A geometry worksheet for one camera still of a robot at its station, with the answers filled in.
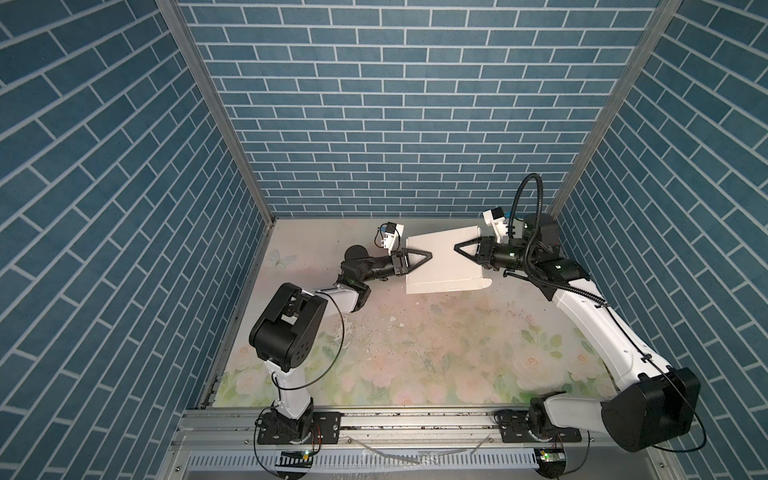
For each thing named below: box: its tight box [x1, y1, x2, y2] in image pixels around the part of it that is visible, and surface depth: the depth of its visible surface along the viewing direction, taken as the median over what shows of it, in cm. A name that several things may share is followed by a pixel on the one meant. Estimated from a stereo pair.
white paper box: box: [406, 225, 493, 295], surface depth 74 cm
